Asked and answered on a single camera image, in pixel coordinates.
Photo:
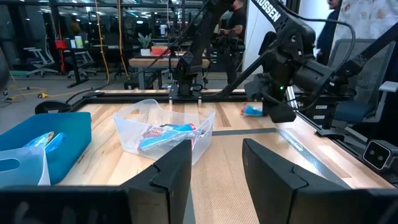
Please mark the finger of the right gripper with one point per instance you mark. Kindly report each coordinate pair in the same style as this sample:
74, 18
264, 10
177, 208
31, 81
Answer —
287, 116
271, 109

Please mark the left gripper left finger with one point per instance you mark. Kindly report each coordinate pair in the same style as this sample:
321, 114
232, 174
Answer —
168, 189

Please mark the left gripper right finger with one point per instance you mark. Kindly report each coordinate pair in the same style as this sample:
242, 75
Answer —
270, 193

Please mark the blue granola bar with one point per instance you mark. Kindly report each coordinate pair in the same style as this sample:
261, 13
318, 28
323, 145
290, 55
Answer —
58, 140
40, 140
252, 110
169, 137

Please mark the clear plastic bin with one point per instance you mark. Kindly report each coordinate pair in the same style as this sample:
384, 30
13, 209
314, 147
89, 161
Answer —
133, 119
21, 168

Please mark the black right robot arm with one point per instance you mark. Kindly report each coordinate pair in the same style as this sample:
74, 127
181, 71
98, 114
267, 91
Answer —
273, 15

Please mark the black drawer cabinet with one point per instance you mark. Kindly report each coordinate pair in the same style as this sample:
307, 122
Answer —
320, 113

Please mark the black-edged silicone baking mat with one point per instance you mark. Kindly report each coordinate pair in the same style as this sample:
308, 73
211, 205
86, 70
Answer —
224, 174

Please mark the person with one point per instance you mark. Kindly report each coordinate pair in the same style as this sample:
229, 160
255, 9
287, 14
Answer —
237, 21
326, 37

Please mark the grey mesh office chair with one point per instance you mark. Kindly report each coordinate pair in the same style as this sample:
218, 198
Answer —
373, 71

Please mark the teal plastic bin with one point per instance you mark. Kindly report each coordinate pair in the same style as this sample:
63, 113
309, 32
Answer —
73, 133

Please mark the white patterned cloth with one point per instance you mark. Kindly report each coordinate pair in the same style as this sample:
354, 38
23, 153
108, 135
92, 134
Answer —
367, 15

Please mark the red plastic bin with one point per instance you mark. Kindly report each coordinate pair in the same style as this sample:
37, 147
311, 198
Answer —
159, 50

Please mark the wooden background table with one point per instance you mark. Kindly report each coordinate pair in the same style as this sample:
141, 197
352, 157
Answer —
149, 62

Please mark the small potted plant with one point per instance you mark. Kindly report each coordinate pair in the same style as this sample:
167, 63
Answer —
145, 42

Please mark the white office chair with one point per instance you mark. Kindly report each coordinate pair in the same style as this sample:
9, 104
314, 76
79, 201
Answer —
40, 60
82, 62

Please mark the red box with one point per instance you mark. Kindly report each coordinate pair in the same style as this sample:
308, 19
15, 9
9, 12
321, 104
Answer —
60, 44

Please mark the grey depth camera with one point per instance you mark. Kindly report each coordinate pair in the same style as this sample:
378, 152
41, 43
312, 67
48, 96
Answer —
376, 154

